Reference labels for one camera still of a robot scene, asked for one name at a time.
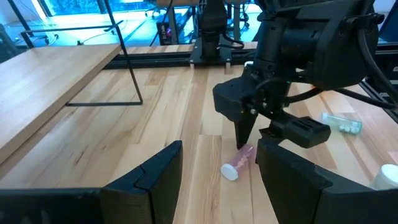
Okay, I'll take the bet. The black computer tower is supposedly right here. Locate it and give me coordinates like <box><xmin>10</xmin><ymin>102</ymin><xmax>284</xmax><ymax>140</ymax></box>
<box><xmin>157</xmin><ymin>21</ymin><xmax>174</xmax><ymax>46</ymax></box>

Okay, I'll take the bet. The thick black cable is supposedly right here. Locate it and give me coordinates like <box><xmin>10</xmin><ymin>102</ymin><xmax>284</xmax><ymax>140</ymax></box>
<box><xmin>356</xmin><ymin>18</ymin><xmax>398</xmax><ymax>105</ymax></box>

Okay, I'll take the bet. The green bottle with red pill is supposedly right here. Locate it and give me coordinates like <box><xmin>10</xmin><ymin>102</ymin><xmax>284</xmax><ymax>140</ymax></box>
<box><xmin>369</xmin><ymin>164</ymin><xmax>398</xmax><ymax>191</ymax></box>

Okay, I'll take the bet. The thin black cable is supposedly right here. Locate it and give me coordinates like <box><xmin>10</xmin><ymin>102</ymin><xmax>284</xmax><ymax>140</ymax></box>
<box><xmin>285</xmin><ymin>86</ymin><xmax>397</xmax><ymax>110</ymax></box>

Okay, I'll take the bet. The wooden shelf with black frame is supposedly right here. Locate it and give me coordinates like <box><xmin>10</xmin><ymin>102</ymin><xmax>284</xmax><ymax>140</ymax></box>
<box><xmin>0</xmin><ymin>0</ymin><xmax>144</xmax><ymax>164</ymax></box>

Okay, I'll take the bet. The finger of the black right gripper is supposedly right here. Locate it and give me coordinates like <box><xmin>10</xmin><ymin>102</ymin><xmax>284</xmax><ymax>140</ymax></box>
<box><xmin>257</xmin><ymin>127</ymin><xmax>280</xmax><ymax>142</ymax></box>
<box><xmin>233</xmin><ymin>113</ymin><xmax>259</xmax><ymax>149</ymax></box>

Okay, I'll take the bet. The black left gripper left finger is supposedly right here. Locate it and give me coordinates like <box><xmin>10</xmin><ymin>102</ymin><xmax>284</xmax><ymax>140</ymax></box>
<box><xmin>99</xmin><ymin>139</ymin><xmax>184</xmax><ymax>224</ymax></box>

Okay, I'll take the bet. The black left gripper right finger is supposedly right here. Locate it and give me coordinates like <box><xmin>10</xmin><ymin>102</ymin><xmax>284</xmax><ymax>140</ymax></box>
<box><xmin>256</xmin><ymin>138</ymin><xmax>334</xmax><ymax>224</ymax></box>

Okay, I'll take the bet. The pink medicine bottle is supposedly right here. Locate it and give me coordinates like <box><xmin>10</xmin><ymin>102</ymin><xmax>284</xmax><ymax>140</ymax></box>
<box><xmin>220</xmin><ymin>143</ymin><xmax>256</xmax><ymax>182</ymax></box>

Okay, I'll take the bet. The green bottle with white pills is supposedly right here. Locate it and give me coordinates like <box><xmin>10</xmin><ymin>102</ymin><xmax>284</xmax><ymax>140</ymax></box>
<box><xmin>322</xmin><ymin>111</ymin><xmax>364</xmax><ymax>136</ymax></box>

